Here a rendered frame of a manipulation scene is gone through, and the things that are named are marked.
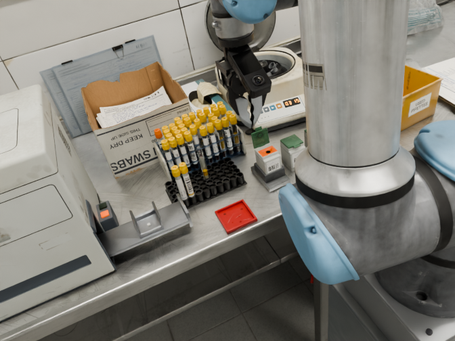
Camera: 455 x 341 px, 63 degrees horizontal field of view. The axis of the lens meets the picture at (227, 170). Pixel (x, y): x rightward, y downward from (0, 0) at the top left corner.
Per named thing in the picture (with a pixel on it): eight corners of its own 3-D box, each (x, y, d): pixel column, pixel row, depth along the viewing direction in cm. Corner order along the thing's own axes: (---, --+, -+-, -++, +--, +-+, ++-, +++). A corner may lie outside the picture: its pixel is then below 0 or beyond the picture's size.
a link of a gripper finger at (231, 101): (248, 107, 83) (242, 72, 78) (251, 111, 82) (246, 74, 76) (229, 114, 82) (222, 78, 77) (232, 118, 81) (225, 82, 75)
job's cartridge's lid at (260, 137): (250, 130, 81) (250, 130, 81) (254, 149, 83) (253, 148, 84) (267, 124, 81) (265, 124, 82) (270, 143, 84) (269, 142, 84)
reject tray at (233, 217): (227, 234, 75) (227, 231, 75) (214, 213, 80) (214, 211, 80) (257, 220, 77) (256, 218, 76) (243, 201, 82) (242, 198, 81)
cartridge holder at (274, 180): (269, 193, 83) (268, 180, 80) (251, 171, 89) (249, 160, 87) (290, 183, 84) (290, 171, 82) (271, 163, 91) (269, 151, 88)
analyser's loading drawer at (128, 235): (94, 269, 71) (83, 252, 68) (90, 245, 76) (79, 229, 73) (193, 226, 76) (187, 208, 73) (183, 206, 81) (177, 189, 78)
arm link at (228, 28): (258, 10, 69) (218, 22, 67) (261, 34, 72) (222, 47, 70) (241, 2, 74) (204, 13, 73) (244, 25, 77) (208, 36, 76)
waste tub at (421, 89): (397, 134, 91) (402, 98, 85) (357, 113, 101) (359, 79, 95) (435, 114, 95) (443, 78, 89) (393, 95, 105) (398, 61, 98)
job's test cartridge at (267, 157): (267, 181, 84) (264, 159, 80) (256, 170, 87) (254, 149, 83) (282, 174, 84) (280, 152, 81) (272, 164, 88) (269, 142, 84)
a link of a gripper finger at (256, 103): (254, 114, 90) (249, 78, 84) (265, 124, 86) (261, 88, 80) (242, 118, 89) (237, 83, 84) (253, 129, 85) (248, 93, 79)
